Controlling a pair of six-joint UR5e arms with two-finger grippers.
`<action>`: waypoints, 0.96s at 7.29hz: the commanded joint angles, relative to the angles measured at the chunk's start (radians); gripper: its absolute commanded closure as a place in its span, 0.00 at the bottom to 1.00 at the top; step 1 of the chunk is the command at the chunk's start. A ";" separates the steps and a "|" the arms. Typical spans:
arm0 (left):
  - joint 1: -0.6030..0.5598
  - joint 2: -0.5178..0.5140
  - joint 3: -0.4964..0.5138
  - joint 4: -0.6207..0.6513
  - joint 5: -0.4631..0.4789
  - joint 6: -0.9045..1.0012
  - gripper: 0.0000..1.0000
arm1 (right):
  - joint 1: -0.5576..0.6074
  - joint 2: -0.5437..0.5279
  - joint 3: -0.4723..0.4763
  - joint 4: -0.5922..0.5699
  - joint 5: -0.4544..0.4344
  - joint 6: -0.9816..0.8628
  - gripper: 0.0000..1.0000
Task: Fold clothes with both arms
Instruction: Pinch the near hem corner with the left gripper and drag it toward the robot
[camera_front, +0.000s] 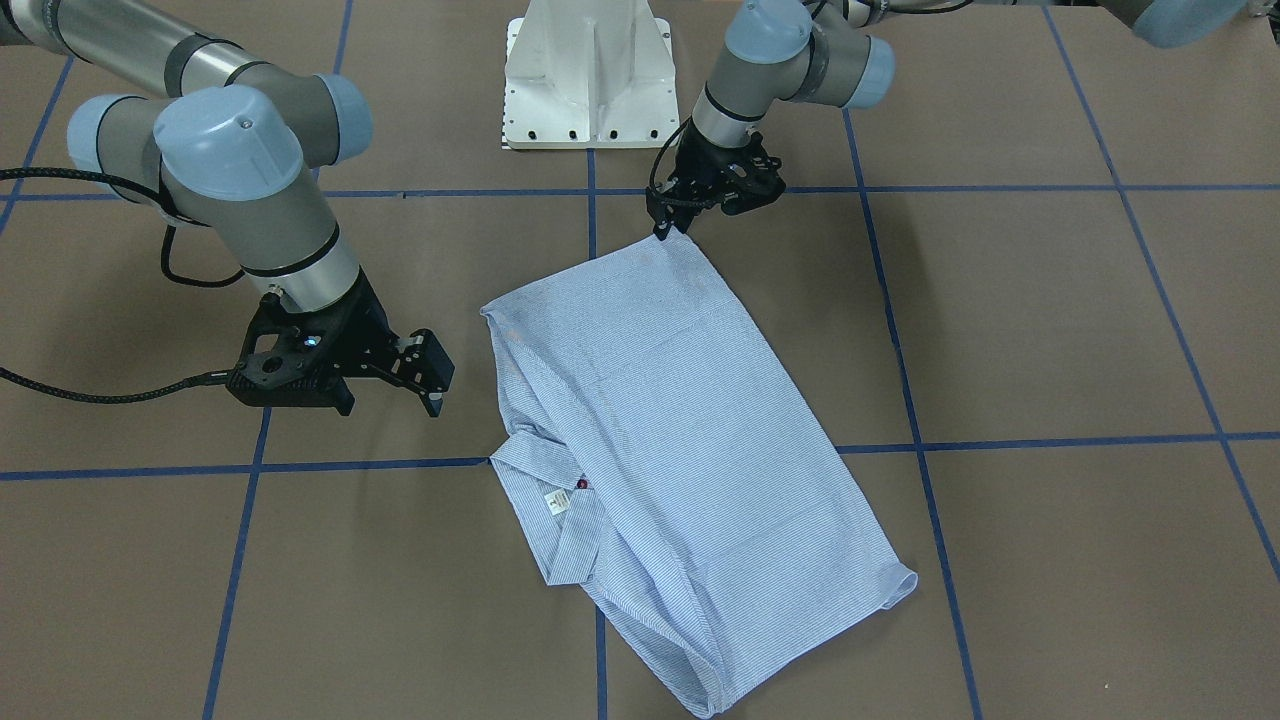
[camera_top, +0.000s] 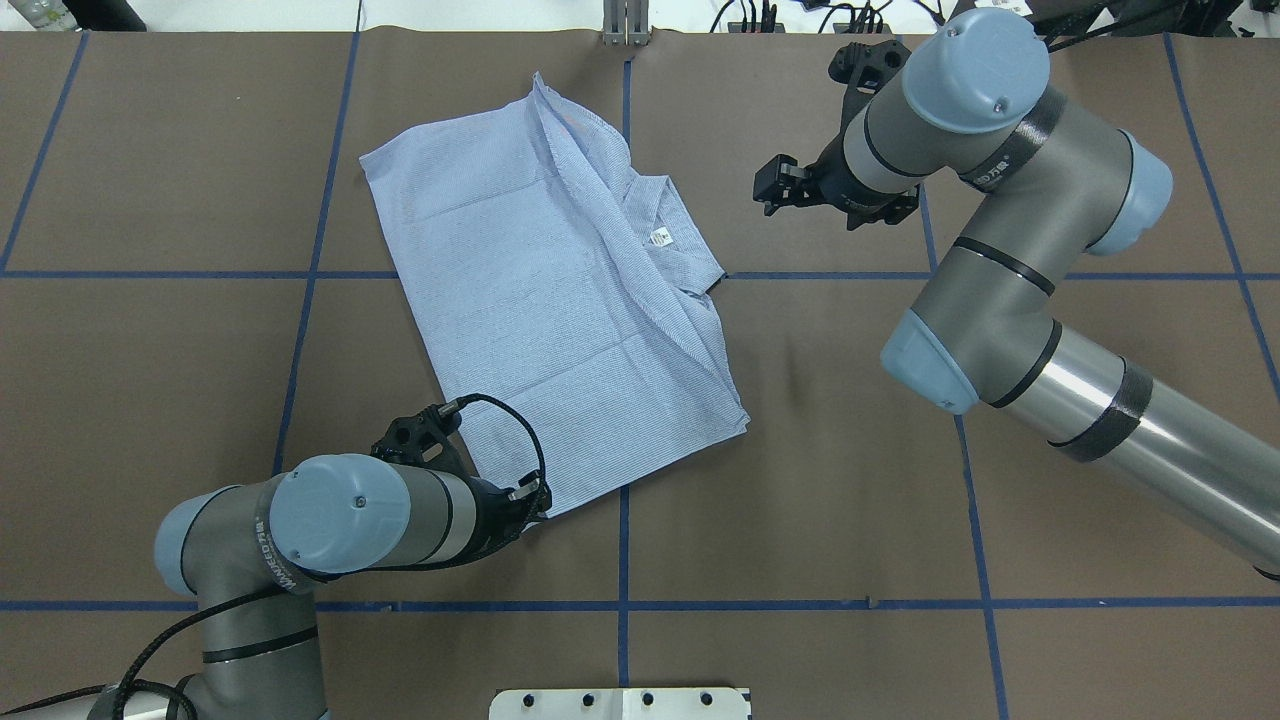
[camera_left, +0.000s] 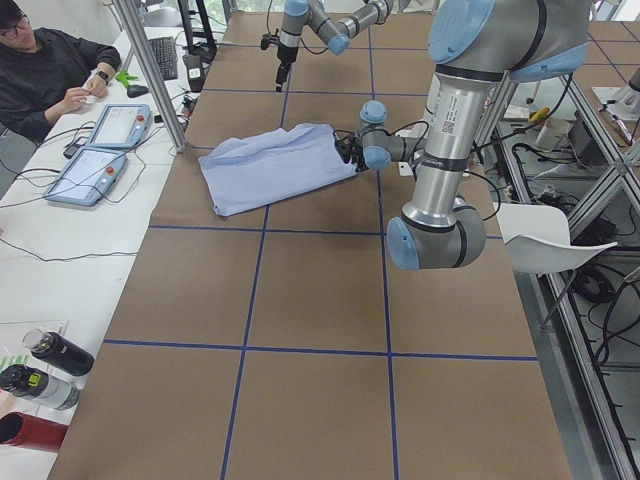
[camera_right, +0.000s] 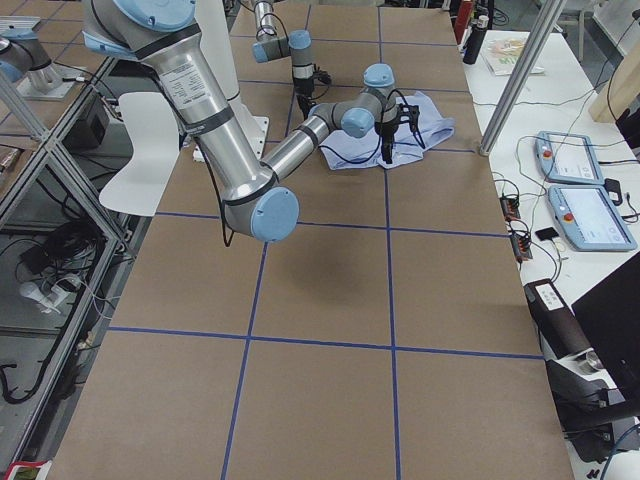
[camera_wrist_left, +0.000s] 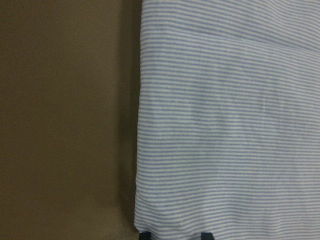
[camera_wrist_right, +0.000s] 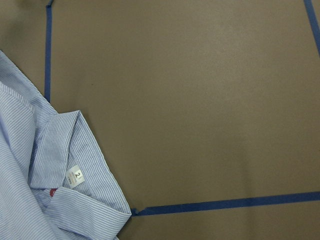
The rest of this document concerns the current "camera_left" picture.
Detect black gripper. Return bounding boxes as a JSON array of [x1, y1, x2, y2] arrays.
[[334, 134, 361, 167], [275, 43, 299, 92]]

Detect light blue striped shirt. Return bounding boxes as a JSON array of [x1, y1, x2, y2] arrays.
[[199, 123, 356, 217]]

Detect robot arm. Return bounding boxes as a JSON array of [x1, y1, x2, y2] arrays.
[[335, 1, 591, 270], [261, 0, 394, 92]]

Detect black keyboard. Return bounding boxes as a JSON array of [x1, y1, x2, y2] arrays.
[[148, 36, 178, 80]]

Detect upper teach pendant tablet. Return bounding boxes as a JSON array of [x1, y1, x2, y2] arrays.
[[85, 104, 153, 150]]

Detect teach pendant tablet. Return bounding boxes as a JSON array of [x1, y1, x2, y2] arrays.
[[85, 104, 153, 150], [42, 147, 127, 207]]

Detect white chair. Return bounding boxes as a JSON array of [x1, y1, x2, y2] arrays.
[[492, 202, 619, 329]]

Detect lower teach pendant tablet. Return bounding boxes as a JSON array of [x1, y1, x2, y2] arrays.
[[42, 147, 127, 207]]

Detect seated person in black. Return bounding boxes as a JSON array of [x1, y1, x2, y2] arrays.
[[1, 1, 121, 144]]

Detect black water bottle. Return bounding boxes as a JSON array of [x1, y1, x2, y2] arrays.
[[23, 329, 94, 377]]

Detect grey black-lidded bottle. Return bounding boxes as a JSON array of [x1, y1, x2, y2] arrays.
[[1, 364, 80, 410]]

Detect red cylinder bottle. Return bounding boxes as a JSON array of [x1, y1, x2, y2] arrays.
[[1, 412, 68, 452]]

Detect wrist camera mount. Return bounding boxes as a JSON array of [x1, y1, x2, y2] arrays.
[[260, 30, 280, 51]]

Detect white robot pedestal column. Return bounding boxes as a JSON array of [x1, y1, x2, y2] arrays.
[[391, 120, 468, 172]]

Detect green handled tool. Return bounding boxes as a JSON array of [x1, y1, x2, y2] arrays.
[[115, 70, 138, 88]]

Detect aluminium frame post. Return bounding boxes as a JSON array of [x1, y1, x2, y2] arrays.
[[113, 0, 186, 153]]

